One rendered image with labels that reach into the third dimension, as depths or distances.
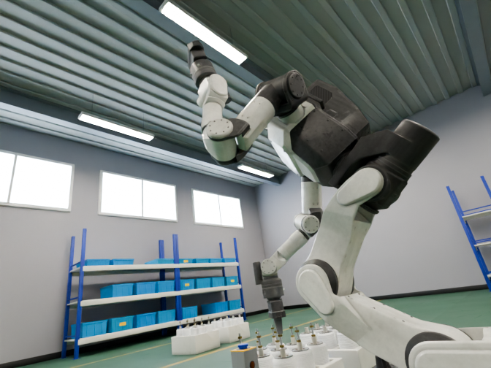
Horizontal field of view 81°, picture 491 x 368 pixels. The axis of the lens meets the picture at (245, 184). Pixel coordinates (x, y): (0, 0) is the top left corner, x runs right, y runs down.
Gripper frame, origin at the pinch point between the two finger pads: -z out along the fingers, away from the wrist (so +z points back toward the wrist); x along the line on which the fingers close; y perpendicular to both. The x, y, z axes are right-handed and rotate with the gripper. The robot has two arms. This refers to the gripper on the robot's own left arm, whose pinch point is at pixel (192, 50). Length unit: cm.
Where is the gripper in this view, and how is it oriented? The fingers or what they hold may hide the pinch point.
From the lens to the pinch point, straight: 124.1
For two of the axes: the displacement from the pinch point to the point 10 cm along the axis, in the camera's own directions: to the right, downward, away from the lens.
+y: 9.1, -2.6, 3.2
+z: 3.8, 8.4, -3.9
